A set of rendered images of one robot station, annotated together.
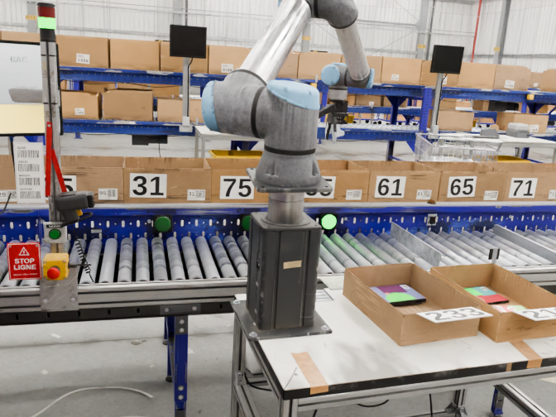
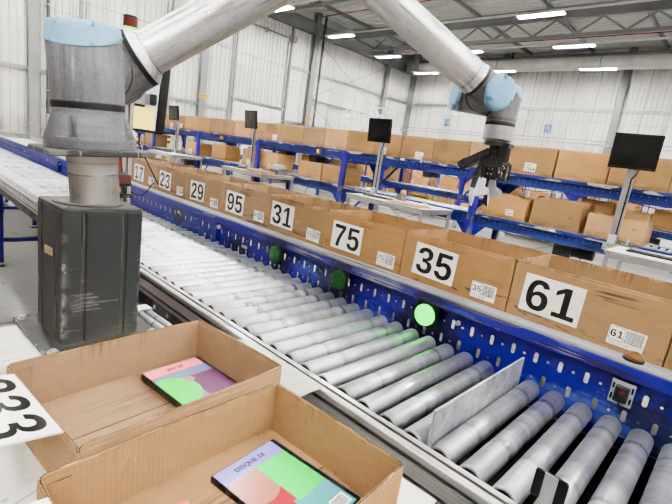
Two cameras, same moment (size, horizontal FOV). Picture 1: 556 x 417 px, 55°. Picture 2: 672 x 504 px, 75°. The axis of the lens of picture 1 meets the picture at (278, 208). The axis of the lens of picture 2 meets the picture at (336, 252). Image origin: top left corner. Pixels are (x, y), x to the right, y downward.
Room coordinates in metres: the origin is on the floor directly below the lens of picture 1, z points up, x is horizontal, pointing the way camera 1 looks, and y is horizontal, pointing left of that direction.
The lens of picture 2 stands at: (1.51, -1.22, 1.27)
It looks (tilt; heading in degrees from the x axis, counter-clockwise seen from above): 12 degrees down; 57
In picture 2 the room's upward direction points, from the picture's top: 8 degrees clockwise
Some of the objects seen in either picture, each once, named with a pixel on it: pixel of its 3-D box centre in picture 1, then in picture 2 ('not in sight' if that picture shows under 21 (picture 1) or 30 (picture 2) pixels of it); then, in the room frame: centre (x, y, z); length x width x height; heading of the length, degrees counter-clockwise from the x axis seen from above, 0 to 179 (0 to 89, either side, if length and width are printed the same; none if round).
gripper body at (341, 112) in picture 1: (337, 112); (494, 161); (2.66, -0.26, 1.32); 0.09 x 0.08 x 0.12; 105
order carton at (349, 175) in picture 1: (322, 180); (472, 265); (2.72, -0.22, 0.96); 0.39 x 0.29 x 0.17; 105
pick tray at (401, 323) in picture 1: (406, 299); (154, 389); (1.65, -0.44, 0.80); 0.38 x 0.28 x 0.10; 21
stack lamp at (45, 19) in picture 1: (46, 17); (130, 27); (1.71, 0.73, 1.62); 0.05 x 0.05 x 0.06
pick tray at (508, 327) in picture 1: (495, 298); (235, 502); (1.71, -0.75, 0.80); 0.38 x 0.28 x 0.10; 18
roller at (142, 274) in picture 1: (142, 261); (213, 271); (2.05, 0.53, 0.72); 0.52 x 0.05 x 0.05; 15
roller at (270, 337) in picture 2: not in sight; (320, 327); (2.21, -0.09, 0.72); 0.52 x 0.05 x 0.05; 15
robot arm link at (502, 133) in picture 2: (337, 94); (498, 134); (2.66, -0.25, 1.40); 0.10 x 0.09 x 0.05; 15
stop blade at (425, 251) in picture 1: (413, 245); (482, 396); (2.36, -0.63, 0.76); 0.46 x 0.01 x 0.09; 15
